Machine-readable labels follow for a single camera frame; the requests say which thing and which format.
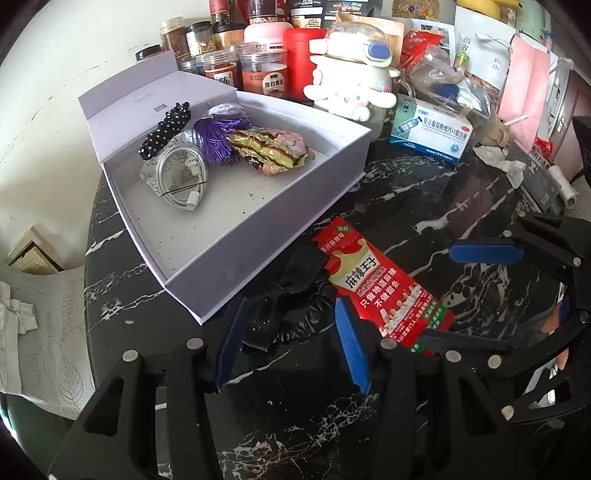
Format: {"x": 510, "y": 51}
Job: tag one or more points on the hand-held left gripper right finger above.
{"x": 353, "y": 346}

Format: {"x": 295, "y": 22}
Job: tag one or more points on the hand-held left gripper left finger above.
{"x": 231, "y": 341}

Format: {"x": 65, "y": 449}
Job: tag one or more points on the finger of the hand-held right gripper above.
{"x": 461, "y": 344}
{"x": 485, "y": 251}

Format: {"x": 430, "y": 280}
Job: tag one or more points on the black glossy hair bow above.
{"x": 277, "y": 300}

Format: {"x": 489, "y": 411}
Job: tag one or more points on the red snack packet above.
{"x": 383, "y": 286}

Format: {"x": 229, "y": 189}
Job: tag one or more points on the white gift box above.
{"x": 221, "y": 217}

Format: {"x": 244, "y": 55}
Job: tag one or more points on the gold foil snack packet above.
{"x": 272, "y": 152}

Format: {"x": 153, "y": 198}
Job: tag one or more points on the purple tassel ornament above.
{"x": 214, "y": 138}

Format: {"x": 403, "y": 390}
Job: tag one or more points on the black polka dot hair bow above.
{"x": 159, "y": 138}

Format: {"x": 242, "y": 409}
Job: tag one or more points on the black flat packet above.
{"x": 542, "y": 184}

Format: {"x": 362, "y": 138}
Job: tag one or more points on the crumpled white tissue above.
{"x": 501, "y": 164}

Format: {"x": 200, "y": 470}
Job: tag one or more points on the white plastic roll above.
{"x": 563, "y": 187}

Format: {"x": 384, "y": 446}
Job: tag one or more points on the small red packet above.
{"x": 541, "y": 147}

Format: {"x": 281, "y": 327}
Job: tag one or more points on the blue and white medicine box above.
{"x": 429, "y": 134}

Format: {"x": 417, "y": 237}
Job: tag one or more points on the clear plastic bag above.
{"x": 461, "y": 97}

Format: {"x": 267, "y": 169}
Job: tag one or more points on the pink face mask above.
{"x": 524, "y": 92}

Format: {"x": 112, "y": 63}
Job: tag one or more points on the leaf patterned chair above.
{"x": 60, "y": 346}

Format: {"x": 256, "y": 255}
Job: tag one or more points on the brown wooden door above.
{"x": 570, "y": 92}

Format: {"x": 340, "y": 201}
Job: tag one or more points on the white patterned snack packet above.
{"x": 148, "y": 179}

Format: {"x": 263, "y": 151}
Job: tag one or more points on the small glass bottle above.
{"x": 462, "y": 62}

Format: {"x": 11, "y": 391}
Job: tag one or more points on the white paper bag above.
{"x": 489, "y": 60}

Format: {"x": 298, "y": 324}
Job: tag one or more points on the white cartoon dog cup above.
{"x": 351, "y": 87}

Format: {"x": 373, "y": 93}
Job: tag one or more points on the red printed snack bag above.
{"x": 418, "y": 46}

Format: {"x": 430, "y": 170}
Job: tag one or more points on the white cloth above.
{"x": 11, "y": 341}

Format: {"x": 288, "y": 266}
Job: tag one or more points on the white cabinet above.
{"x": 480, "y": 22}

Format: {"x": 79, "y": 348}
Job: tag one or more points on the white printed card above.
{"x": 431, "y": 26}

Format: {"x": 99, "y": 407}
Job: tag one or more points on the kraft paper bag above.
{"x": 392, "y": 32}

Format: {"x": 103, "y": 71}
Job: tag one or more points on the pale green kettle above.
{"x": 538, "y": 18}

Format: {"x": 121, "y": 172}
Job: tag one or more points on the yellow pot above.
{"x": 480, "y": 5}

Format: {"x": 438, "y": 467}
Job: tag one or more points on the round woven mat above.
{"x": 425, "y": 9}

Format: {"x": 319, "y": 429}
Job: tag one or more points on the red canister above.
{"x": 302, "y": 64}

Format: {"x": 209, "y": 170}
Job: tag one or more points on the clear jar with orange label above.
{"x": 263, "y": 74}

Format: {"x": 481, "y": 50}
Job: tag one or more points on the clear jar with red label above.
{"x": 221, "y": 69}

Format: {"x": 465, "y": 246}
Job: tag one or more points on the small clear jar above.
{"x": 189, "y": 67}
{"x": 236, "y": 46}

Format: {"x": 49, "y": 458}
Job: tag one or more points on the black oat bag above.
{"x": 307, "y": 18}

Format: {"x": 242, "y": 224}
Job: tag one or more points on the black lidded pink jar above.
{"x": 147, "y": 53}

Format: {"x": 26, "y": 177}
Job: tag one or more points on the black lidded jar of nuts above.
{"x": 201, "y": 41}

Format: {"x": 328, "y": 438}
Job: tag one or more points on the black lidded yellow jar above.
{"x": 228, "y": 37}

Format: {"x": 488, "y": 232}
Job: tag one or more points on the pink canister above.
{"x": 265, "y": 34}

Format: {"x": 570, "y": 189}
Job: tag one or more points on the clear jar with brown contents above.
{"x": 173, "y": 34}

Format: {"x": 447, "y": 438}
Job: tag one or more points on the tall jar with dark label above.
{"x": 263, "y": 11}

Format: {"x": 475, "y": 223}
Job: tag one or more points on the tall jar with red label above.
{"x": 219, "y": 11}

